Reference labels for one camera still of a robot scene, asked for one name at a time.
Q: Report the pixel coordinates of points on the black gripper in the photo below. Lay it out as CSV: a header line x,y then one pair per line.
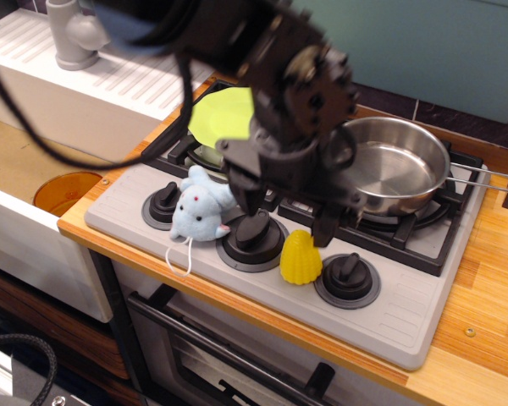
x,y
302,93

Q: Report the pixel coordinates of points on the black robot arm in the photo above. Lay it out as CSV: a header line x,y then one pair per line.
x,y
217,33

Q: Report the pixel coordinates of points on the yellow toy corn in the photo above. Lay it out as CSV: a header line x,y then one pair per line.
x,y
300,261

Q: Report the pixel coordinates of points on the black middle stove knob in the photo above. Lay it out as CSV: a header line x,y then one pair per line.
x,y
254,244

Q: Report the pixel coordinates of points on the black stove knob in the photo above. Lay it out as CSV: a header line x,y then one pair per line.
x,y
348,282
158,209
254,244

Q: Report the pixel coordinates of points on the light blue plush elephant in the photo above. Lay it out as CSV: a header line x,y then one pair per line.
x,y
198,216

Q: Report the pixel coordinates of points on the black right stove knob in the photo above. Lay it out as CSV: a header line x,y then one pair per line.
x,y
348,282

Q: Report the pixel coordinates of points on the green plastic plate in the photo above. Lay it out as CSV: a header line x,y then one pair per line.
x,y
222,115

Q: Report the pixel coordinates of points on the stainless steel pot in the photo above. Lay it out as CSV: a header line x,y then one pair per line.
x,y
396,168

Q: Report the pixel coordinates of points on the black left stove knob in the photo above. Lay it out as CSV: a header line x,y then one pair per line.
x,y
158,209

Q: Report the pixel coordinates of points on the black right burner grate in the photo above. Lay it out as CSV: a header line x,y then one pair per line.
x,y
420,240

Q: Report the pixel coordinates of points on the grey toy stove top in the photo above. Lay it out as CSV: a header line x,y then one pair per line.
x,y
398,326

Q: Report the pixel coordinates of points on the toy oven door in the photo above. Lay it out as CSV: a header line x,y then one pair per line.
x,y
211,357

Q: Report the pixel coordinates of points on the white toy sink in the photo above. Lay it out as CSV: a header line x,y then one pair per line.
x,y
101,112

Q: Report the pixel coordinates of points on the orange plastic drain cover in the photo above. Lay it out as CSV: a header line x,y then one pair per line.
x,y
59,194

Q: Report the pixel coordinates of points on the grey toy faucet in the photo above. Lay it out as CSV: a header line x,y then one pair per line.
x,y
77,36

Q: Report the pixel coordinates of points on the teal wall cabinet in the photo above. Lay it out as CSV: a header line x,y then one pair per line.
x,y
452,54

